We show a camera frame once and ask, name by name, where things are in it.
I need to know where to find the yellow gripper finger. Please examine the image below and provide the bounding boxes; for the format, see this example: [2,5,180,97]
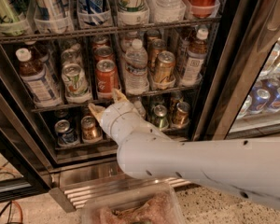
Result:
[112,89,128,103]
[88,103,105,123]

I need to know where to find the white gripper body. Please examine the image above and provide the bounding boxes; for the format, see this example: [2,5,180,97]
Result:
[99,102,169,146]

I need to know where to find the red coke can front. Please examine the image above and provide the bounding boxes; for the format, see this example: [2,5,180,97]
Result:
[95,59,119,93]

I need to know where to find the red coke can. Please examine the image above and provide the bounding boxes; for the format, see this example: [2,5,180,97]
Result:
[94,46,115,62]
[91,35,110,49]
[95,59,119,93]

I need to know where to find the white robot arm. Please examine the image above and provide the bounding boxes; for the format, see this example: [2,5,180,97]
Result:
[88,89,280,211]

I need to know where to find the water bottle bottom shelf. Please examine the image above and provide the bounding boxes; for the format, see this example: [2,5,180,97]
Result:
[133,98,147,119]

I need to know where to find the orange can bottom shelf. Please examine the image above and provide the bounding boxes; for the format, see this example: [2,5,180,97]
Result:
[81,116,101,140]

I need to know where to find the white green soda can front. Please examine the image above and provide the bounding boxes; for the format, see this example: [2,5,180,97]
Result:
[62,63,88,97]

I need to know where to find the white green soda can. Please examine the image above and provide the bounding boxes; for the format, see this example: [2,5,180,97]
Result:
[61,49,82,66]
[62,63,88,97]

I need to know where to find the clear water bottle middle shelf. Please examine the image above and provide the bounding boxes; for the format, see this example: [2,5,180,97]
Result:
[125,39,148,94]

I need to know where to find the clear water bottle shelf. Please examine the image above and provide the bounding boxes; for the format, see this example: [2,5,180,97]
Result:
[125,39,148,94]
[147,0,186,23]

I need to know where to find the blue pepsi can bottom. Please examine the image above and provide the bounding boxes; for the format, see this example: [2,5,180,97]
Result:
[54,119,77,146]

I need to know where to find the green can bottom shelf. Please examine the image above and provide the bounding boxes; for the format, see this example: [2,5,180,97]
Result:
[152,105,169,131]

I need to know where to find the gold can front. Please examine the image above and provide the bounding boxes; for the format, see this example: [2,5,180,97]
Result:
[153,50,175,83]

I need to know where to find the red coke can rear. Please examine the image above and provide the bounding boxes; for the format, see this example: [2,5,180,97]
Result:
[91,35,110,49]

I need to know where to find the white green soda can rear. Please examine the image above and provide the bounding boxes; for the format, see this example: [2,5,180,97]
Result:
[61,49,82,66]

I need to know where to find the gold can bottom shelf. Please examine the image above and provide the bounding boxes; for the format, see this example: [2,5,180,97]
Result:
[172,102,190,125]

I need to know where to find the gold can rear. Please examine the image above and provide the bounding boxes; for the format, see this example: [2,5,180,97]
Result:
[145,29,161,49]

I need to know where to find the steel fridge vent grille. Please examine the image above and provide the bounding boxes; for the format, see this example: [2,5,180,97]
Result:
[49,159,192,213]

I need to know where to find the white green can top shelf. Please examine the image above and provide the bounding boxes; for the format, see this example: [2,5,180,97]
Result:
[118,0,147,25]

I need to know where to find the blue white can top shelf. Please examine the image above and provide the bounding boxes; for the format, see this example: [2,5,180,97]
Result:
[77,0,110,29]

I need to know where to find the clear water bottle top shelf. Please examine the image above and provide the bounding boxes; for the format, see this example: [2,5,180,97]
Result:
[147,0,186,23]

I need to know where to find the silver can top shelf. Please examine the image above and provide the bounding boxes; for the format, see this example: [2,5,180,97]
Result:
[34,0,74,34]

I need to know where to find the glass fridge door right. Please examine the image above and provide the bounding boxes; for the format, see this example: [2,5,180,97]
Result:
[189,0,280,140]

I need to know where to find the pepsi can behind door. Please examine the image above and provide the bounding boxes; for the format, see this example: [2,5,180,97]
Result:
[267,87,280,112]
[249,89,271,114]

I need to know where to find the iced tea bottle left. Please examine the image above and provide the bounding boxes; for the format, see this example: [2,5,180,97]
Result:
[16,48,59,103]

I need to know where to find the iced tea bottle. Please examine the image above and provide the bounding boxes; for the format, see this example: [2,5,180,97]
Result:
[181,27,208,83]
[16,48,59,103]

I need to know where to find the clear plastic food container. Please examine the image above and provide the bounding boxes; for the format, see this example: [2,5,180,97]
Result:
[81,183,186,224]

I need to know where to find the iced tea bottle right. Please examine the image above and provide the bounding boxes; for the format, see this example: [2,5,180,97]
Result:
[181,27,208,83]

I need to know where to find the wire middle shelf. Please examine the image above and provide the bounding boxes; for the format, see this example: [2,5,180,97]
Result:
[31,83,202,114]

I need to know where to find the wire shelf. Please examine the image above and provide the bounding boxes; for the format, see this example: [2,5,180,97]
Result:
[0,15,222,45]
[31,83,202,114]

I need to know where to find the wire top shelf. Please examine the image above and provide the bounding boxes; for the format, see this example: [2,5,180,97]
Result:
[0,15,222,45]

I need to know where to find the orange floor cable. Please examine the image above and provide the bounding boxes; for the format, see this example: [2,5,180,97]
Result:
[0,200,24,224]

